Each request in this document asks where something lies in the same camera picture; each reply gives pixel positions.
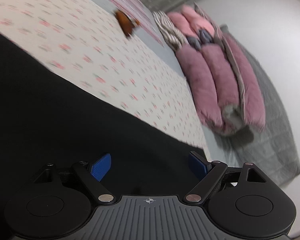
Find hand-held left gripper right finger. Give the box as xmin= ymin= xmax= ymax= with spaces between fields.
xmin=184 ymin=151 xmax=268 ymax=203

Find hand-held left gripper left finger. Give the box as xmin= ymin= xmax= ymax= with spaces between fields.
xmin=32 ymin=153 xmax=115 ymax=204

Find black pants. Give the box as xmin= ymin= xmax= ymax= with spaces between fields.
xmin=0 ymin=27 xmax=210 ymax=205

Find folded mauve comforter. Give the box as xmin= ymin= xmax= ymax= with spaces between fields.
xmin=176 ymin=2 xmax=267 ymax=137

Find grey quilted blanket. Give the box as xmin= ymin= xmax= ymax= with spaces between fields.
xmin=219 ymin=24 xmax=300 ymax=187

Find grey-blue bed sheet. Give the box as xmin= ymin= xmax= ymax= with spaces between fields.
xmin=100 ymin=0 xmax=240 ymax=175

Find cherry print bed cover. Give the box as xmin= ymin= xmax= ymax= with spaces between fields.
xmin=0 ymin=0 xmax=212 ymax=158

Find brown white striped cloth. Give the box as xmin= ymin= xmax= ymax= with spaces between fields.
xmin=152 ymin=10 xmax=188 ymax=50

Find brown hair claw clip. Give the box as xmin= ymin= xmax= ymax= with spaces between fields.
xmin=114 ymin=9 xmax=140 ymax=38

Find pink fleece blanket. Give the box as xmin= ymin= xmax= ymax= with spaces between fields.
xmin=166 ymin=4 xmax=219 ymax=52

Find pink striped cloth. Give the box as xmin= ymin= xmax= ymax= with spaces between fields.
xmin=82 ymin=0 xmax=165 ymax=47

